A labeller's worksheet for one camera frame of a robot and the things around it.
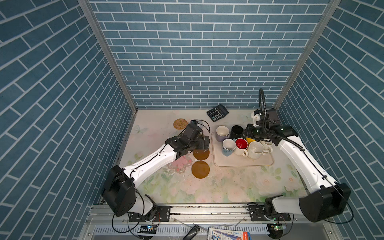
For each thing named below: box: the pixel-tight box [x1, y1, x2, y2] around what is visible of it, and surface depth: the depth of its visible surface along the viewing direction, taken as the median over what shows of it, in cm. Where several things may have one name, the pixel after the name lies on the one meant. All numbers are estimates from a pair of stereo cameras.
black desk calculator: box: [206, 104, 229, 122], surface depth 118 cm
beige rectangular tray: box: [211, 131, 275, 167], surface depth 95 cm
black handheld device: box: [183, 225, 201, 240], surface depth 67 cm
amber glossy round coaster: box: [193, 148, 210, 161], surface depth 97 cm
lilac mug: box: [216, 125, 230, 143], surface depth 101 cm
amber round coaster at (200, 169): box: [191, 160, 210, 179], surface depth 91 cm
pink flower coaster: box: [168, 156, 193, 174], surface depth 93 cm
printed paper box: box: [207, 228, 251, 240], surface depth 69 cm
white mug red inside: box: [233, 137, 249, 157], surface depth 93 cm
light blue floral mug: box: [222, 138, 237, 157], surface depth 92 cm
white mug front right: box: [247, 141, 269, 160], surface depth 93 cm
